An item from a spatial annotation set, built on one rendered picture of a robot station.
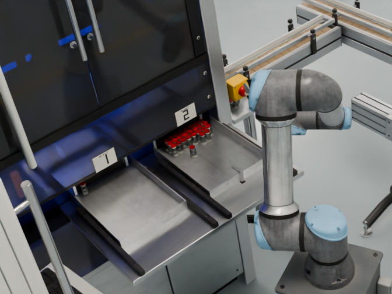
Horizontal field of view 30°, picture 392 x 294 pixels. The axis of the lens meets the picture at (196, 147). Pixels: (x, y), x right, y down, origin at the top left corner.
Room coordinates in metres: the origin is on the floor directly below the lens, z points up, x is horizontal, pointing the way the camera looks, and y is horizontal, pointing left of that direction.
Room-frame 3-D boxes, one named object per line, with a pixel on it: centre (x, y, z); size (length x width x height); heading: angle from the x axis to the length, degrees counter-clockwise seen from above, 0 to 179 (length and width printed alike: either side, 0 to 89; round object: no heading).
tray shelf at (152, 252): (1.90, 0.08, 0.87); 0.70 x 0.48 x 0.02; 120
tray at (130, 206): (1.87, 0.26, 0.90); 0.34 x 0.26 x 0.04; 30
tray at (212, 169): (2.02, -0.04, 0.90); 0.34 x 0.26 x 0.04; 30
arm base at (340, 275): (1.49, -0.33, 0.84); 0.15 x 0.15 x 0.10
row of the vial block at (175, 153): (2.12, 0.01, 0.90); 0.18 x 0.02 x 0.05; 120
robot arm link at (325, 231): (1.49, -0.32, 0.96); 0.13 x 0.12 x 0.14; 71
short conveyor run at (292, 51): (2.54, -0.37, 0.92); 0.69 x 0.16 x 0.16; 120
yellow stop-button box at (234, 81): (2.27, -0.19, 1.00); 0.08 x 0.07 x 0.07; 30
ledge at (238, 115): (2.32, -0.18, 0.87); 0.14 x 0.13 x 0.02; 30
